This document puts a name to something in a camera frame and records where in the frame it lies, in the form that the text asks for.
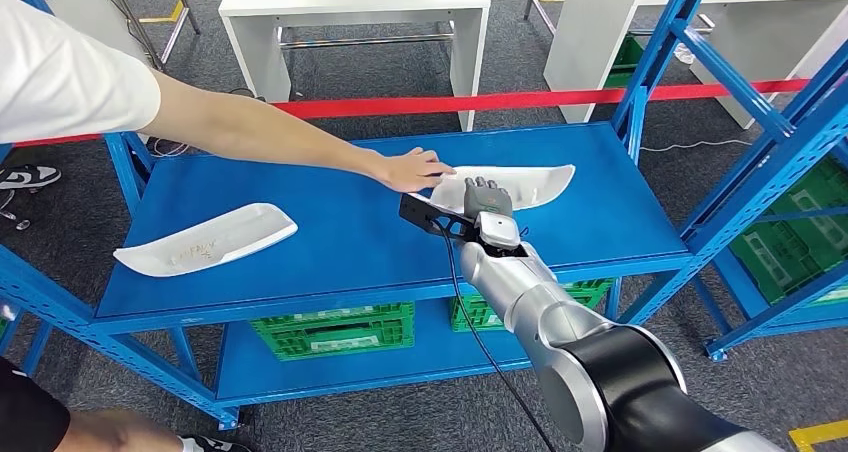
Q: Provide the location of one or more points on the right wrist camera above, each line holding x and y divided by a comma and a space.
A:
420, 214

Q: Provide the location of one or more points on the white plastic part with scribble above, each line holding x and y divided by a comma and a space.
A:
212, 240

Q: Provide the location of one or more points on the person's forearm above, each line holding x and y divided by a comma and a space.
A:
298, 143

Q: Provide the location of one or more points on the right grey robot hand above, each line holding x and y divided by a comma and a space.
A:
487, 200

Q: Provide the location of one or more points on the white crumpled paper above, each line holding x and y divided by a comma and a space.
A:
686, 54

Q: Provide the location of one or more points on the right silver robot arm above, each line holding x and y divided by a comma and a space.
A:
523, 290

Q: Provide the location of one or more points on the person's hand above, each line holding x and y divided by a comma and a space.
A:
411, 169

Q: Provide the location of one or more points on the red barrier belt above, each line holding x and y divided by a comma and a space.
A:
464, 102

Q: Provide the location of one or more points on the black white sneaker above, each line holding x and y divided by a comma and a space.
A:
212, 445
30, 177

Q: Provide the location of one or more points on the chrome metal frame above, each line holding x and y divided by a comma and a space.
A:
185, 4
541, 13

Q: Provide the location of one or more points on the person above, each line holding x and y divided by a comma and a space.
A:
66, 71

